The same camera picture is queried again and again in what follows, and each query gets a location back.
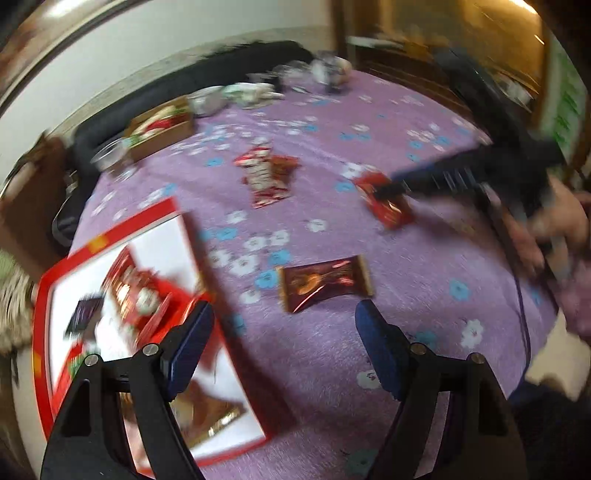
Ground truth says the green and white sign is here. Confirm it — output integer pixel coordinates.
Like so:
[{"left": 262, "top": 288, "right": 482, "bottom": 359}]
[{"left": 538, "top": 34, "right": 587, "bottom": 158}]

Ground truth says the dark cable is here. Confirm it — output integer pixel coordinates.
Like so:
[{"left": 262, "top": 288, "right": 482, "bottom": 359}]
[{"left": 480, "top": 185, "right": 532, "bottom": 384}]

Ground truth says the brown wooden cabinet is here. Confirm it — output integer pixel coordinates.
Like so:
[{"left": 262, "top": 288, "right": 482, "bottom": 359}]
[{"left": 0, "top": 134, "right": 79, "bottom": 273}]

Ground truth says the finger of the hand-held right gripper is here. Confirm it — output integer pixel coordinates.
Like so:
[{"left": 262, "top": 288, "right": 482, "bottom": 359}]
[{"left": 374, "top": 148, "right": 490, "bottom": 201}]

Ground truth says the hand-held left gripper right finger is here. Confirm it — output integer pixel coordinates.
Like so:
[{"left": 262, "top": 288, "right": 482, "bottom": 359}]
[{"left": 355, "top": 299, "right": 532, "bottom": 480}]

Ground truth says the red brown snack packet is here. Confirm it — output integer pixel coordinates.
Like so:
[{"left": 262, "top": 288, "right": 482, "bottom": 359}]
[{"left": 270, "top": 154, "right": 301, "bottom": 185}]

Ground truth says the dark purple snack packet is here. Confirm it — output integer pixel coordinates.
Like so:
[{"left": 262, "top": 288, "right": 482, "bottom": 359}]
[{"left": 65, "top": 298, "right": 105, "bottom": 337}]

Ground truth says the clear plastic cup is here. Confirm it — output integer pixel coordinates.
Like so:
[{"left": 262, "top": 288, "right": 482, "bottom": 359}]
[{"left": 90, "top": 138, "right": 137, "bottom": 178}]

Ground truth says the brown shiny snack packet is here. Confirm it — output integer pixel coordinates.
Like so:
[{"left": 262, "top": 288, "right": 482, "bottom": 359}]
[{"left": 171, "top": 381, "right": 247, "bottom": 448}]

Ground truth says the cardboard box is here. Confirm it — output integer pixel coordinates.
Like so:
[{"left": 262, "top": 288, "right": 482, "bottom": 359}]
[{"left": 124, "top": 97, "right": 197, "bottom": 160}]

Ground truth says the wooden furniture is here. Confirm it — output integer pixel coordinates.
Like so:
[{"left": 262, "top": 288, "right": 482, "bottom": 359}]
[{"left": 342, "top": 0, "right": 555, "bottom": 139}]

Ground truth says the red patterned snack packet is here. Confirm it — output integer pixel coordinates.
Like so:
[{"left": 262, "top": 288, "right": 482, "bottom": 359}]
[{"left": 104, "top": 251, "right": 171, "bottom": 333}]

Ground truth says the person's right hand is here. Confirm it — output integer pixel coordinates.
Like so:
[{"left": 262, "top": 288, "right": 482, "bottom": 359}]
[{"left": 508, "top": 175, "right": 591, "bottom": 282}]

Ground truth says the brown chocolate packet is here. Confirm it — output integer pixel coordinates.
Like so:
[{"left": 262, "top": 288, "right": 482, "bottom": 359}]
[{"left": 276, "top": 255, "right": 375, "bottom": 315}]

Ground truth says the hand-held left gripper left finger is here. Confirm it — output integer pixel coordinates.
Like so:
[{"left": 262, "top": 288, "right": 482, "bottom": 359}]
[{"left": 41, "top": 300, "right": 215, "bottom": 480}]

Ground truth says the white clutter pile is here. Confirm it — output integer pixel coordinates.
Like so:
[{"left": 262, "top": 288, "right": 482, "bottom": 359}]
[{"left": 224, "top": 82, "right": 287, "bottom": 109}]

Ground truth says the red white-flowered snack packet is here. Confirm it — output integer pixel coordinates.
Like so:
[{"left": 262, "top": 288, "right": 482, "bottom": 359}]
[{"left": 233, "top": 145, "right": 291, "bottom": 208}]

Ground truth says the red gift box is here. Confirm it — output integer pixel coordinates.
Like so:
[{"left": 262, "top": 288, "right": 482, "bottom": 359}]
[{"left": 31, "top": 196, "right": 271, "bottom": 476}]

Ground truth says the clear plastic bag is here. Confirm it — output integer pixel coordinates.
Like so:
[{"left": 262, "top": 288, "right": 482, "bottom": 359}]
[{"left": 277, "top": 55, "right": 354, "bottom": 93}]

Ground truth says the patterned cloth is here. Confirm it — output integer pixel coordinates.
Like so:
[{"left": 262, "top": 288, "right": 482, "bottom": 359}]
[{"left": 0, "top": 249, "right": 38, "bottom": 356}]

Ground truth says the green snack packet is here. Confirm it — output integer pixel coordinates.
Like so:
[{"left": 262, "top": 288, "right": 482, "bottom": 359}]
[{"left": 65, "top": 353, "right": 90, "bottom": 384}]

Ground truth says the purple floral blanket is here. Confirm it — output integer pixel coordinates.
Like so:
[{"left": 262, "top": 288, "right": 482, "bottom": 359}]
[{"left": 69, "top": 69, "right": 561, "bottom": 480}]

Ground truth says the person's right forearm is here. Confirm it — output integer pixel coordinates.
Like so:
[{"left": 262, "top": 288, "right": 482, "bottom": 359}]
[{"left": 549, "top": 258, "right": 591, "bottom": 337}]

